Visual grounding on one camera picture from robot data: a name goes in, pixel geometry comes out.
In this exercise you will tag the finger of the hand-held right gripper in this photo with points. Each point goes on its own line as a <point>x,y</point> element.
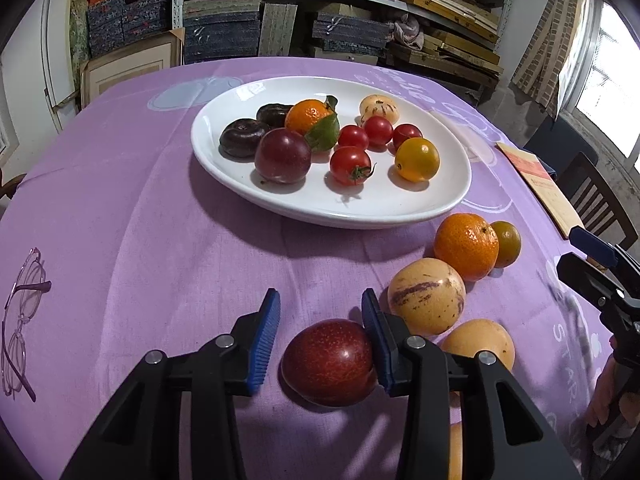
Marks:
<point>590,245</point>
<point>580,270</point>

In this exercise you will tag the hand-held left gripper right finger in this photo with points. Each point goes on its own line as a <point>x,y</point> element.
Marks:
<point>380,350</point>

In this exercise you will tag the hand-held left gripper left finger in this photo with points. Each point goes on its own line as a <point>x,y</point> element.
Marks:
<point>262,345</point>

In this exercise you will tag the dark red plum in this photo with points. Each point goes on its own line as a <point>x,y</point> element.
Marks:
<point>282,155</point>
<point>325,362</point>

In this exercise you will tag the white oval plate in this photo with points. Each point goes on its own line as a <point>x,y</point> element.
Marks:
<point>300,200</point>

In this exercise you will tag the red cherry tomato with stem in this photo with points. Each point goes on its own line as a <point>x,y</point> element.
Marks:
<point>350,164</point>

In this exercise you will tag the large dark brown mangosteen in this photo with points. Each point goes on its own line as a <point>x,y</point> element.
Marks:
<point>242,140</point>

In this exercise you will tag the small dark brown mangosteen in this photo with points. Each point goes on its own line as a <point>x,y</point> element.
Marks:
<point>272,114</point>

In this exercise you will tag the orange mandarin with leaf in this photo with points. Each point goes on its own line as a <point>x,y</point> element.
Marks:
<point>307,117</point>

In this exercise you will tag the small striped pepino melon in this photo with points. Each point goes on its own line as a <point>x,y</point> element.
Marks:
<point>379,107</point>

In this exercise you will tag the person's right hand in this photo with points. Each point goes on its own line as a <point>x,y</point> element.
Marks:
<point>602,390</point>

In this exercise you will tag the dark slatted chair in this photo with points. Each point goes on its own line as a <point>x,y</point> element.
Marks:
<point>612,196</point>

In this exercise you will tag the yellow pepino melon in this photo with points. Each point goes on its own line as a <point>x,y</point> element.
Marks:
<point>425,295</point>
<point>480,342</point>
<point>455,452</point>

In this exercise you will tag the small green citrus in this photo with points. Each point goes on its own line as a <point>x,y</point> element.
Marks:
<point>507,245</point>

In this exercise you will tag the dark blue chair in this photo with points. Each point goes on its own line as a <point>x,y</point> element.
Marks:
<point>555,145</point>

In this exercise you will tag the bright window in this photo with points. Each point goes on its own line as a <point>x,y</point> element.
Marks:
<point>615,85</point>

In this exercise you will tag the purple tablecloth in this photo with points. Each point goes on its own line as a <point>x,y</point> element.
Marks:
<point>125,210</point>

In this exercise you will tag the yellow orange tomato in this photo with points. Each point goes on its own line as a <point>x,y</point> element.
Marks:
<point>417,159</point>

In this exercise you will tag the brick patterned curtain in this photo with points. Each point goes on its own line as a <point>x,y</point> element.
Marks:
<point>550,45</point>

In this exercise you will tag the purple framed eyeglasses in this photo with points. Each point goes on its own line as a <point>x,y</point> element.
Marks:
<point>32,287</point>

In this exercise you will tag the stack of yellow wooden frames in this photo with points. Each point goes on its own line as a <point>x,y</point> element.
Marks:
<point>450,35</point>

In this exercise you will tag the pink cloth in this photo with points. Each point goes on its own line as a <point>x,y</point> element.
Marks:
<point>407,30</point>

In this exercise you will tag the carved wooden chair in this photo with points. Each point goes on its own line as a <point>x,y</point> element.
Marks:
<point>12,185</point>

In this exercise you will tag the stack of dark blue cases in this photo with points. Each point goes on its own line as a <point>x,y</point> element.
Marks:
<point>220,37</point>

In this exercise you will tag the upright grey books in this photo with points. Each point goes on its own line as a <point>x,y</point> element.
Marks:
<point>277,30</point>

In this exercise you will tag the pile of dark blue folders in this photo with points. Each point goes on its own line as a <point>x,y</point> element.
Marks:
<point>350,32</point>

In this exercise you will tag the stack of blue patterned boxes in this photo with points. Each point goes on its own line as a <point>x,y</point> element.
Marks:
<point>127,17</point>

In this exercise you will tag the white cabinet door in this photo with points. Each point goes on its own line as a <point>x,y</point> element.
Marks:
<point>60,50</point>

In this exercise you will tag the green marbled board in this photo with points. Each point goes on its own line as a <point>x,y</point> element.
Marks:
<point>78,20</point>

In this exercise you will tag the beige picture frame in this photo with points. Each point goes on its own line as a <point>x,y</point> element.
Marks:
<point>130,65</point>

